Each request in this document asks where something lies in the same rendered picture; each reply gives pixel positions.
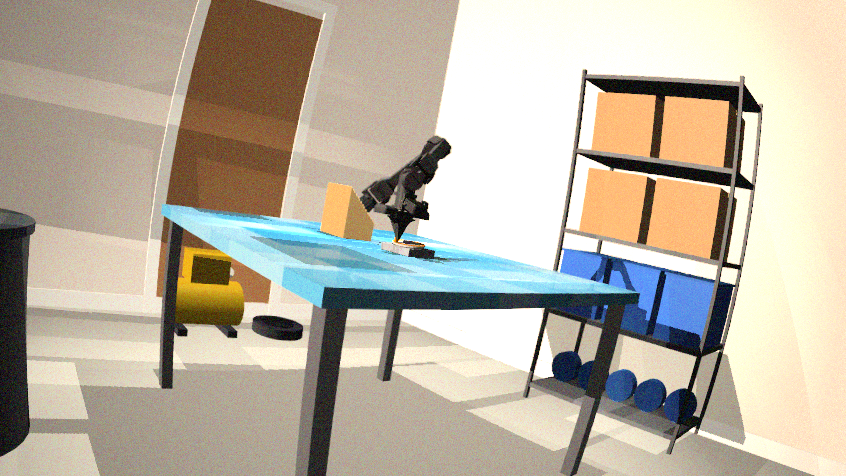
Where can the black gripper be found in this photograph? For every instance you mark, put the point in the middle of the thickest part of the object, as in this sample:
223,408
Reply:
399,219

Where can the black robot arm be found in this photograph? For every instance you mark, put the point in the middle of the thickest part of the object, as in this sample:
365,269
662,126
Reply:
411,176

